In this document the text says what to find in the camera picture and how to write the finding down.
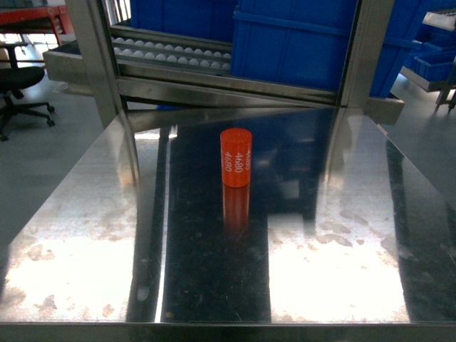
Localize orange cylindrical capacitor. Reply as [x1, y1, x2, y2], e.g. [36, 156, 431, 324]
[220, 128, 252, 188]

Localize large blue plastic bin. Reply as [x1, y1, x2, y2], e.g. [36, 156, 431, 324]
[231, 0, 358, 91]

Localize stainless steel roller rack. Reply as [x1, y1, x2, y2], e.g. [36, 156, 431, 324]
[42, 0, 406, 126]

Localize black office chair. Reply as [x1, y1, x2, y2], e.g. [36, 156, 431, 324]
[1, 42, 55, 142]

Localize far stainless steel shelf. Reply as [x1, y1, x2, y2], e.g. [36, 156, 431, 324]
[400, 8, 455, 113]

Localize blue bins on far rack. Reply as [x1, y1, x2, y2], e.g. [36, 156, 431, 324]
[370, 1, 455, 98]

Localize red metal frame table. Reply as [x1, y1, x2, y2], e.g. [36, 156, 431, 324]
[1, 5, 74, 45]

